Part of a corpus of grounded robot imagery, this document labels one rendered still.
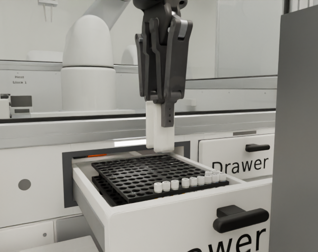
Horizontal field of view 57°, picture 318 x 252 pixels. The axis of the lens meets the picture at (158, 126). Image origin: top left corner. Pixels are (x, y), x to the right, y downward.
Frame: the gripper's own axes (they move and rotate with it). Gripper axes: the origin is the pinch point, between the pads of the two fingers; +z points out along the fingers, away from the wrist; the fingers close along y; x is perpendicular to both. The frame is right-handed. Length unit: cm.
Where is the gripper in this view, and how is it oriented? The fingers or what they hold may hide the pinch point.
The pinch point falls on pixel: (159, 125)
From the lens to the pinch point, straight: 42.2
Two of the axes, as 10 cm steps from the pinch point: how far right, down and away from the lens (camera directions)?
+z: 0.0, 9.9, 1.5
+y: 4.4, 1.3, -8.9
